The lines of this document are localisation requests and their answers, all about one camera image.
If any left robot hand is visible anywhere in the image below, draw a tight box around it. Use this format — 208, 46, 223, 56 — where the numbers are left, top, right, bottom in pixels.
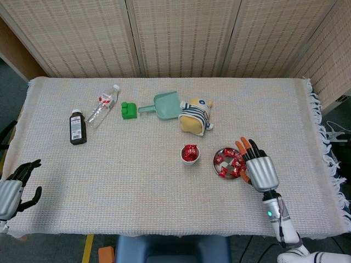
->
0, 159, 43, 220

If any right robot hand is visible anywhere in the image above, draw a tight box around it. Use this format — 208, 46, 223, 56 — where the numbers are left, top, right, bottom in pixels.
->
235, 136, 280, 193

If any silver bowl of red candies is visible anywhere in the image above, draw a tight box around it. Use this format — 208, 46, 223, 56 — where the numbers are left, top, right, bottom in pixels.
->
212, 147, 249, 180

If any white paper cup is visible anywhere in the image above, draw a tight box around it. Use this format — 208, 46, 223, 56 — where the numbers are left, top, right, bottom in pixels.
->
179, 144, 200, 166

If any black equipment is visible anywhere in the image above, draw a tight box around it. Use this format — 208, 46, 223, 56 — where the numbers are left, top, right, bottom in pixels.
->
330, 141, 351, 176
0, 120, 17, 151

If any white clamp stand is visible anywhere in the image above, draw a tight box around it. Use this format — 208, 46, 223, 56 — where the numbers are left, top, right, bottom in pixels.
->
325, 121, 347, 143

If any yellow striped plush toy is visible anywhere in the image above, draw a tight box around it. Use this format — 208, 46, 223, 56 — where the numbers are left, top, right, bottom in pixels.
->
178, 97, 215, 137

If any brown medicine bottle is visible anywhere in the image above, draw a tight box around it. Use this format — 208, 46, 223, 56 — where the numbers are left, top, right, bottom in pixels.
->
69, 108, 88, 146

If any orange block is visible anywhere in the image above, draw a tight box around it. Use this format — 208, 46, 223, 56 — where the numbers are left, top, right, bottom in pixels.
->
98, 245, 115, 263

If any teal plastic scoop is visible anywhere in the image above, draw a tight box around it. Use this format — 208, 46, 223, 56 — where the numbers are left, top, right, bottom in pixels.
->
137, 91, 184, 122

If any woven beige tablecloth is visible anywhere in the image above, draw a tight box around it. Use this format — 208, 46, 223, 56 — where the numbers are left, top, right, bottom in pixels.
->
4, 76, 351, 239

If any clear plastic water bottle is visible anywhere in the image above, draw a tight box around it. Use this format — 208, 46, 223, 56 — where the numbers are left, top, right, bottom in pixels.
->
85, 84, 121, 129

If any woven folding screen panel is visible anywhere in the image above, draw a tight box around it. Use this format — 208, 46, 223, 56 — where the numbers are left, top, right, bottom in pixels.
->
0, 0, 142, 79
125, 0, 244, 79
220, 0, 343, 79
286, 0, 351, 113

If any green toy block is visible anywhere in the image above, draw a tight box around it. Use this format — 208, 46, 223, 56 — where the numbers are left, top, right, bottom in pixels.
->
120, 101, 139, 121

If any brown wooden board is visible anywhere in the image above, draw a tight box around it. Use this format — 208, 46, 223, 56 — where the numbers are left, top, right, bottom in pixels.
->
0, 16, 49, 83

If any black cable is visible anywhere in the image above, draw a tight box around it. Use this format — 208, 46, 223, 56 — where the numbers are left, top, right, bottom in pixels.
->
240, 242, 278, 263

